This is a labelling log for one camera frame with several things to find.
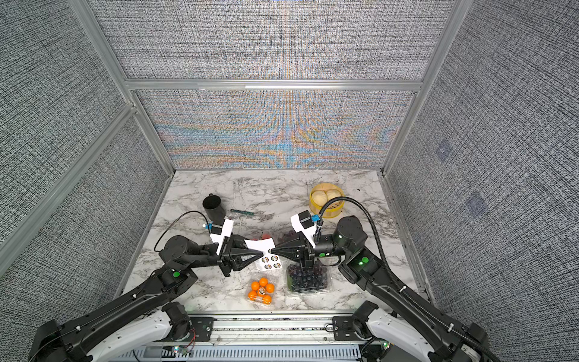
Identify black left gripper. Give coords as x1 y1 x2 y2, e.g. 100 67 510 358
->
185 234 262 280

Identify white fruit sticker sheet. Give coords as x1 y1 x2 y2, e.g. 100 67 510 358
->
245 238 283 271

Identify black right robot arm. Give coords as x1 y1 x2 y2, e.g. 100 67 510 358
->
271 213 497 361

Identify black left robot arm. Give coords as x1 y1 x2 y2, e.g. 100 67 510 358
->
28 235 263 361

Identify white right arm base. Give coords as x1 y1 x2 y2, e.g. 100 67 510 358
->
352 301 434 361

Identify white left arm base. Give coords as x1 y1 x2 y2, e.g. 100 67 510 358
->
88 303 191 361

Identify clear box green red grapes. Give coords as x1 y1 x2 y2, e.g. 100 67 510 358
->
275 230 297 246

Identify clear box of strawberries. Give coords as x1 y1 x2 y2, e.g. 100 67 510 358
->
257 232 273 240

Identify clear box of blueberries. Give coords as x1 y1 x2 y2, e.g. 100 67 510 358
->
286 262 330 294

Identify clear box of oranges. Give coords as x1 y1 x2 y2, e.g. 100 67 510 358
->
244 274 277 306

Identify left steamed bun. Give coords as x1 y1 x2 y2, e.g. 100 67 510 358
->
312 190 328 206

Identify steamed bun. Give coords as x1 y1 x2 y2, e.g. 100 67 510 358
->
312 190 328 206
326 189 342 201

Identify black metal cup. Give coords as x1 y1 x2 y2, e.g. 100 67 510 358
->
202 193 226 223

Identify yellow bamboo steamer basket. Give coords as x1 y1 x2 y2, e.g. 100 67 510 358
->
309 183 345 219

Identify right steamed bun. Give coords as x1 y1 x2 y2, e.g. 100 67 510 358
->
326 189 342 201

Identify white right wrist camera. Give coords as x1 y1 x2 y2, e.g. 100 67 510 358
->
290 211 320 247

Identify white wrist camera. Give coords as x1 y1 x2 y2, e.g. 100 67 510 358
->
210 218 234 256
290 211 320 247

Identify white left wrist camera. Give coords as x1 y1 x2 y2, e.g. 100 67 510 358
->
210 218 234 256

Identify thin black left cable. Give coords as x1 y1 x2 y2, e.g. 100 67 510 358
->
153 210 213 253

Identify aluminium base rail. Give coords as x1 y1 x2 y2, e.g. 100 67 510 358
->
110 310 391 361

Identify black corrugated right cable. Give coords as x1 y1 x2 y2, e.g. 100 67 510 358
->
314 196 501 362

